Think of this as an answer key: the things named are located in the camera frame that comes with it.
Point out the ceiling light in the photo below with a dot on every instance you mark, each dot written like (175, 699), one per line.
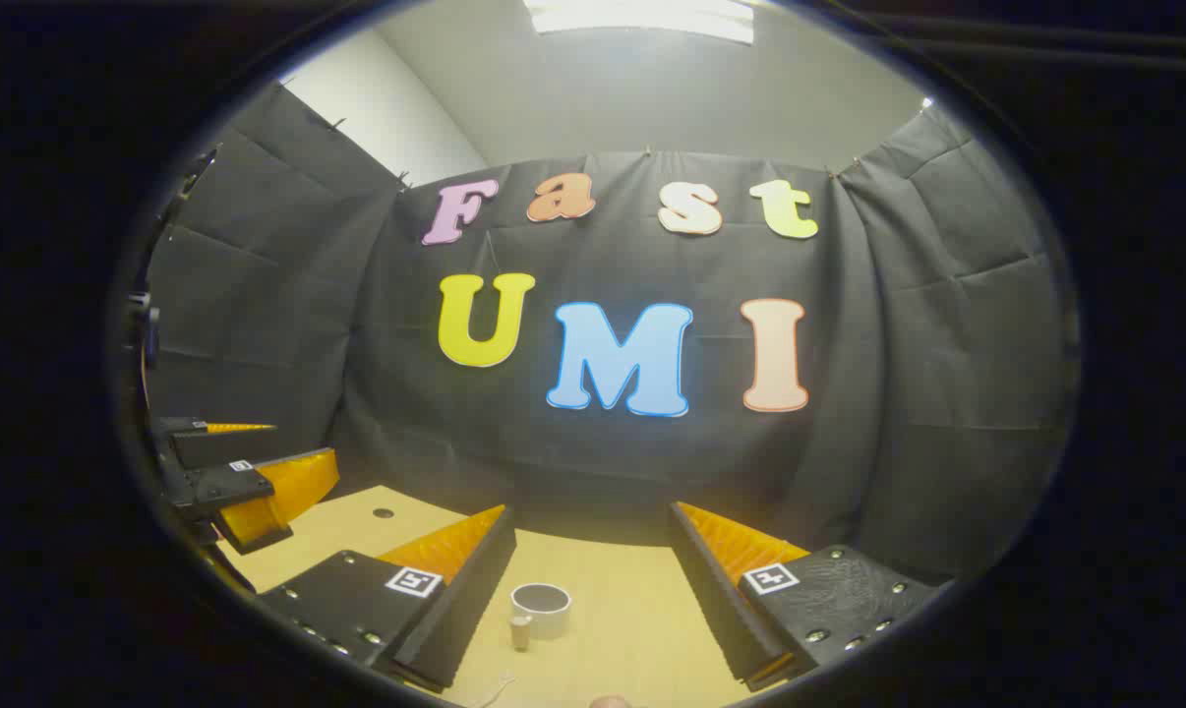
(642, 18)

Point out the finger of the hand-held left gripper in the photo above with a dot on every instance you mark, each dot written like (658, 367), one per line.
(229, 487)
(185, 426)

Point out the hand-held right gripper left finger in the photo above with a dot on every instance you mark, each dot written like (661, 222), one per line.
(460, 629)

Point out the wooden desktop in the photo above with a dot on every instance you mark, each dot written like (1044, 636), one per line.
(632, 629)

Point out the black backdrop cloth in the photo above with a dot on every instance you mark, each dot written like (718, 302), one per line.
(603, 462)

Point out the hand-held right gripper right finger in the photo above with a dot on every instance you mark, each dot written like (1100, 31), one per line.
(721, 610)

